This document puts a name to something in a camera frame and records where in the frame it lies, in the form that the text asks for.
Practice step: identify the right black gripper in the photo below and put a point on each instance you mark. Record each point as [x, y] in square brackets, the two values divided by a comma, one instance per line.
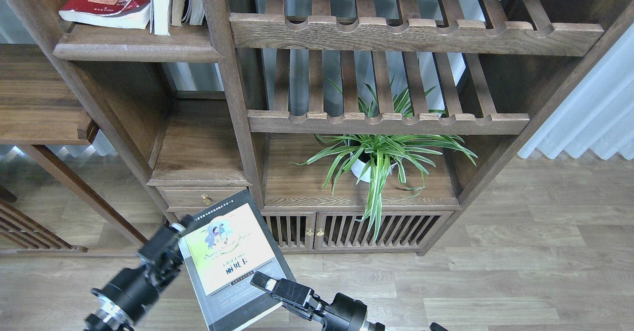
[343, 314]

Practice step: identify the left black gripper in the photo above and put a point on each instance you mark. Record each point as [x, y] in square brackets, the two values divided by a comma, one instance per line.
[132, 292]

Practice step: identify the black and green book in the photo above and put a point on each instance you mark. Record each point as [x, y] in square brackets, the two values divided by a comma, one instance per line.
[223, 248]

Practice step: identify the red cover book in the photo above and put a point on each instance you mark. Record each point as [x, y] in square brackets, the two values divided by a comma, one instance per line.
[127, 14]

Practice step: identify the white and purple book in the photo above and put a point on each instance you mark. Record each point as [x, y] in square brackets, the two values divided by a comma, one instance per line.
[160, 18]

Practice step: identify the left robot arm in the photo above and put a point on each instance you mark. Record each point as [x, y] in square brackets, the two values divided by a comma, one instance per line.
[132, 292]

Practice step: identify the upright cream books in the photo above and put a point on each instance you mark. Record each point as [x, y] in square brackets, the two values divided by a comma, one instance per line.
[187, 12]

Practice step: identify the brass drawer knob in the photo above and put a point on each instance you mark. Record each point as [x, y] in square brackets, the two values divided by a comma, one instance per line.
[206, 200]

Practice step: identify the brass cabinet door knobs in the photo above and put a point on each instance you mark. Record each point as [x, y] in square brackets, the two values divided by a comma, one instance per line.
[313, 232]

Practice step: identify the spider plant in white pot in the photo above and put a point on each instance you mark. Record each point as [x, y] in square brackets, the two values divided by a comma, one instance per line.
[380, 152]

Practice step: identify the wooden side table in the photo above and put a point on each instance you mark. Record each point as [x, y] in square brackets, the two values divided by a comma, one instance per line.
[64, 190]

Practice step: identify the dark wooden bookshelf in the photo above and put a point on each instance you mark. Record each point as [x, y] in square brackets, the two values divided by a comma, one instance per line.
[235, 103]

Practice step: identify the white curtain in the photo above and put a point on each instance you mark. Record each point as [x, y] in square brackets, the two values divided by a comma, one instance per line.
[598, 115]

